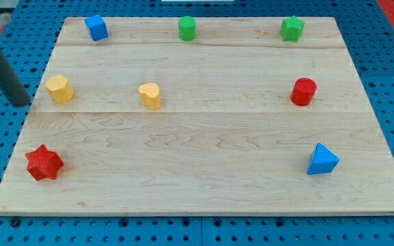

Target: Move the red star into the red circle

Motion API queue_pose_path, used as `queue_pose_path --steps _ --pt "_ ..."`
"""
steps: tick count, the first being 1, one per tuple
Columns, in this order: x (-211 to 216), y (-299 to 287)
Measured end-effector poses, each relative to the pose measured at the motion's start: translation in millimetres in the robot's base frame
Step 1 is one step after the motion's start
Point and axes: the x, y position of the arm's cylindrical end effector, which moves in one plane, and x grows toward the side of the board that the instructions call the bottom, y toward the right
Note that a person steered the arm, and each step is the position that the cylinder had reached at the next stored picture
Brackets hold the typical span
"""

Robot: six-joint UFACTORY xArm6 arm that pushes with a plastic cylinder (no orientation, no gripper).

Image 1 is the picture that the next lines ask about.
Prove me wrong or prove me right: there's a blue triangle block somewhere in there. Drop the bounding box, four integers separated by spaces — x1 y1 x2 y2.
306 143 339 175

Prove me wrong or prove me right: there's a green star block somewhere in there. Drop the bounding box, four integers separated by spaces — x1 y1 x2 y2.
280 16 306 42

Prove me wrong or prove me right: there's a red star block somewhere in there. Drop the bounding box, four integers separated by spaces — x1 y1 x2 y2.
25 144 64 180

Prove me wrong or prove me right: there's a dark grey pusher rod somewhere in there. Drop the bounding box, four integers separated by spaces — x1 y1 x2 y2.
0 49 31 107

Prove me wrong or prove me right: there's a green cylinder block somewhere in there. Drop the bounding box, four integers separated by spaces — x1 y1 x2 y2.
178 16 196 41

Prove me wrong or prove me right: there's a light wooden board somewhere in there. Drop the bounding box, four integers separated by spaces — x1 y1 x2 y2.
0 17 394 217

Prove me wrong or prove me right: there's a red cylinder block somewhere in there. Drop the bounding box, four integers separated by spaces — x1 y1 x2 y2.
290 78 317 106

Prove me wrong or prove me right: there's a blue cube block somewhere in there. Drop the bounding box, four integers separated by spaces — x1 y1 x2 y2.
84 14 109 41

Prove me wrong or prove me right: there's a yellow heart block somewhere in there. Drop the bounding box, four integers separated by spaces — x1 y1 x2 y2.
138 83 161 111

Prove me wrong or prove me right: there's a yellow hexagon block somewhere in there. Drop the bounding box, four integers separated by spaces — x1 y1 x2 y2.
45 75 74 104

